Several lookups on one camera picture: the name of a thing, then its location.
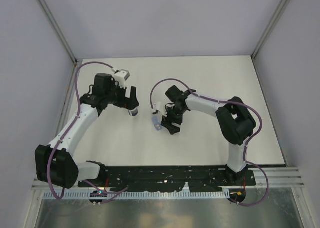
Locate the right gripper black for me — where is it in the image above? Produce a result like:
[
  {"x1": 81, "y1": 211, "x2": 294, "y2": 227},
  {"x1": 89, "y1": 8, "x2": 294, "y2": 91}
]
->
[{"x1": 161, "y1": 105, "x2": 186, "y2": 135}]

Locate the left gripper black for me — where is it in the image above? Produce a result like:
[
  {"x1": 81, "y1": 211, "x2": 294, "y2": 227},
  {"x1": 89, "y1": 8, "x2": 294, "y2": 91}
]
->
[{"x1": 105, "y1": 80, "x2": 139, "y2": 110}]

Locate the white vitamin pill bottle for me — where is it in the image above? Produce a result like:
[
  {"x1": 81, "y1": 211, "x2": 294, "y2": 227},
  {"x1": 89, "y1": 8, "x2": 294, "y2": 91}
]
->
[{"x1": 128, "y1": 107, "x2": 139, "y2": 117}]

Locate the clear blue pill organizer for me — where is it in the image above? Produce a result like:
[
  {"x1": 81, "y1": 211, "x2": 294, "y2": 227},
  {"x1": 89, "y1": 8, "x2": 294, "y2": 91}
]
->
[{"x1": 151, "y1": 116, "x2": 162, "y2": 131}]

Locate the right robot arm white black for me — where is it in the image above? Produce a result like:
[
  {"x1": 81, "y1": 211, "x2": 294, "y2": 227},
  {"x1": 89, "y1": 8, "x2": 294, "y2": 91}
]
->
[{"x1": 161, "y1": 85, "x2": 257, "y2": 185}]

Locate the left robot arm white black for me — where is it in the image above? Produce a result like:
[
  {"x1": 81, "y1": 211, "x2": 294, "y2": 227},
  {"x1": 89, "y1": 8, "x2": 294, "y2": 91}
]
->
[{"x1": 35, "y1": 70, "x2": 139, "y2": 189}]

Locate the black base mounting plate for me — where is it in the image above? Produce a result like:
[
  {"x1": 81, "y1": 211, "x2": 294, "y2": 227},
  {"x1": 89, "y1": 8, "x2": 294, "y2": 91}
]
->
[{"x1": 88, "y1": 165, "x2": 256, "y2": 193}]

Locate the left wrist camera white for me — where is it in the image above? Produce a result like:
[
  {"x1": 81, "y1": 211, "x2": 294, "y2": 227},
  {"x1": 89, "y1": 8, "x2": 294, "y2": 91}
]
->
[{"x1": 113, "y1": 69, "x2": 131, "y2": 89}]

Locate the left aluminium frame post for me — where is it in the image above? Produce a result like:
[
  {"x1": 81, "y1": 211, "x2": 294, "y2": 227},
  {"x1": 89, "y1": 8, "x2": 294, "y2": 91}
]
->
[{"x1": 36, "y1": 0, "x2": 78, "y2": 65}]

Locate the aluminium frame post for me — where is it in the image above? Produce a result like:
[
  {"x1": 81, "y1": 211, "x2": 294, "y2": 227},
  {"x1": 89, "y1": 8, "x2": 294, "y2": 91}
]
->
[
  {"x1": 251, "y1": 0, "x2": 291, "y2": 61},
  {"x1": 36, "y1": 0, "x2": 78, "y2": 65}
]

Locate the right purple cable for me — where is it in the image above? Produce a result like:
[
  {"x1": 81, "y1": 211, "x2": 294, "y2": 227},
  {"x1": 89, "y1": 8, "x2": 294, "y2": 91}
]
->
[{"x1": 149, "y1": 78, "x2": 270, "y2": 209}]

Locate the purple cable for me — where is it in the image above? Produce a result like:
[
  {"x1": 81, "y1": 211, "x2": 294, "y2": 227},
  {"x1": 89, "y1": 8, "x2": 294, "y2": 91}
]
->
[
  {"x1": 47, "y1": 62, "x2": 118, "y2": 205},
  {"x1": 149, "y1": 78, "x2": 270, "y2": 209}
]

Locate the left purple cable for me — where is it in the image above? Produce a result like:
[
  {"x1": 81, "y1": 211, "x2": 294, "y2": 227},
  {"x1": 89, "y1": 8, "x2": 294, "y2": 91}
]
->
[{"x1": 47, "y1": 62, "x2": 118, "y2": 205}]

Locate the slotted grey cable duct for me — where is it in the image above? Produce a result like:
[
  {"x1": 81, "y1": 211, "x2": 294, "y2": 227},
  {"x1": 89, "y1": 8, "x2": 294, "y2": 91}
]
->
[{"x1": 43, "y1": 190, "x2": 231, "y2": 200}]

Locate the right aluminium frame post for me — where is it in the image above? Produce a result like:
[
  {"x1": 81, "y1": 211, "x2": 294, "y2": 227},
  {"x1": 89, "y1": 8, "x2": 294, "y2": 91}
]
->
[{"x1": 251, "y1": 0, "x2": 291, "y2": 61}]

